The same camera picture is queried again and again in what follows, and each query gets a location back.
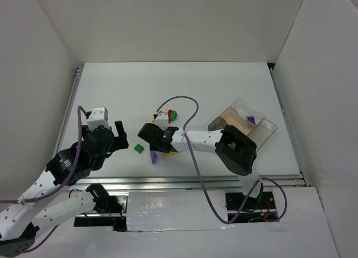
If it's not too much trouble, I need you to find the purple arch lego piece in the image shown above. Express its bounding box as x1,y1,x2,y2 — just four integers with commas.
149,150,157,165

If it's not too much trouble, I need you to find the small purple lego brick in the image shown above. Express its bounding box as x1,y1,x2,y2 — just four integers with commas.
246,116,256,125

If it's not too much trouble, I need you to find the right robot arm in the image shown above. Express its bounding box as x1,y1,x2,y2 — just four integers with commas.
138,123,262,199

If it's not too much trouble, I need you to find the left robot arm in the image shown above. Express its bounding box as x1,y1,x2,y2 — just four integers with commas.
1,121,129,257

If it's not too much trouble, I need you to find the yellow long lego plate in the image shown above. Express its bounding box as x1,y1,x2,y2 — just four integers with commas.
164,151,181,158

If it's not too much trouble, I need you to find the green square lego brick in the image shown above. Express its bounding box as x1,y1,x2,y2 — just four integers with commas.
134,144,144,154

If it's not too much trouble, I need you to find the red green lego block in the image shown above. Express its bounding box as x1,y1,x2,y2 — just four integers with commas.
167,110,177,122

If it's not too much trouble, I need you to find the foil covered panel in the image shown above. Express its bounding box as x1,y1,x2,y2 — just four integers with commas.
126,191,227,232

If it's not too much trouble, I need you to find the clear compartment container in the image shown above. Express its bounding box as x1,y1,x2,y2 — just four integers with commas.
208,98,277,151

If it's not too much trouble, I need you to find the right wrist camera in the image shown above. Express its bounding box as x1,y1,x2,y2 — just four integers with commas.
154,111,169,130

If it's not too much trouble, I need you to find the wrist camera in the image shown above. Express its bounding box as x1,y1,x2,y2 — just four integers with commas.
154,111,169,130
86,107,110,131

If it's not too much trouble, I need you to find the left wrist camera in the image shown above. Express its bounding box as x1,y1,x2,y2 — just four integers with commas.
86,107,110,131

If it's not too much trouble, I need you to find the aluminium frame rail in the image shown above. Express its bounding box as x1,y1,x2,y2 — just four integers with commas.
67,176,305,193

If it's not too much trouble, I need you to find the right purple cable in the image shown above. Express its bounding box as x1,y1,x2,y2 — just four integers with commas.
155,95,288,224

